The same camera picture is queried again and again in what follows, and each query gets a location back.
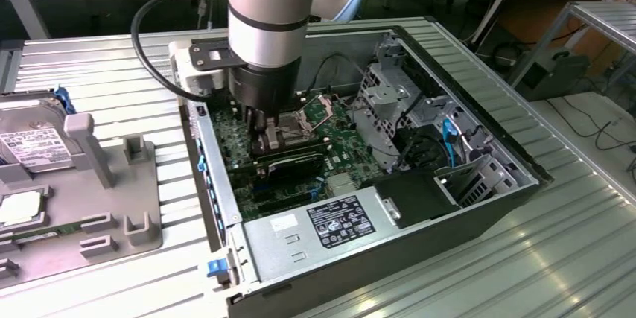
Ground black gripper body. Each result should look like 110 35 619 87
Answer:
228 57 303 117

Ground GPU card with black cooler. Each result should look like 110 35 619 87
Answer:
226 144 327 187

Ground CPU socket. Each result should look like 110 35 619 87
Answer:
278 111 315 144

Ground thin metal locking lever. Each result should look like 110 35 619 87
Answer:
311 112 334 135

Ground metal socket cover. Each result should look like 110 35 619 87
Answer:
296 96 342 129

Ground green motherboard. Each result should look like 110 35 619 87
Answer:
211 98 394 222

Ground small silver heat sink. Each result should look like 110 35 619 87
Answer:
326 174 360 191

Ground black expansion slot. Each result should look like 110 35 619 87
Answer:
256 190 314 216

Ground silver metal disk bay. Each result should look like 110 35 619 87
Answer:
355 61 491 176

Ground silver power supply with label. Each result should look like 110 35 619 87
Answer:
240 185 404 285

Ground blue case latch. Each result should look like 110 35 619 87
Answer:
206 258 228 279

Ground perforated metal disk bay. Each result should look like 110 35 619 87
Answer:
435 152 542 210

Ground open black PC case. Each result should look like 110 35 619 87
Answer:
168 25 556 318

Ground grey parts rack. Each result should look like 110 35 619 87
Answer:
0 112 166 293

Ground hard disk with white label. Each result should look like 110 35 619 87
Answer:
0 95 80 174

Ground green RAM stick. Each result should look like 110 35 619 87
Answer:
0 223 84 247

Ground silver CPU chip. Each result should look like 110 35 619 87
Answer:
0 191 44 228

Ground black floor device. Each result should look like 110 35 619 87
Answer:
516 49 592 101

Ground wrist camera with black bracket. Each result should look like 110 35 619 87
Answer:
167 36 248 101

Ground black looped wire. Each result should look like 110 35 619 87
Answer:
303 53 372 103

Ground black power wire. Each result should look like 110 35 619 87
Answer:
395 94 424 174

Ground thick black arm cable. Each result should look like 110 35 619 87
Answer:
131 0 223 104

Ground blue flat wire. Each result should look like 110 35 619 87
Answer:
440 118 464 168

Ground blue disk bracket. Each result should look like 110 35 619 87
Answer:
51 86 76 116

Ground aluminium frame stand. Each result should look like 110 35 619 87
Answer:
506 0 636 92

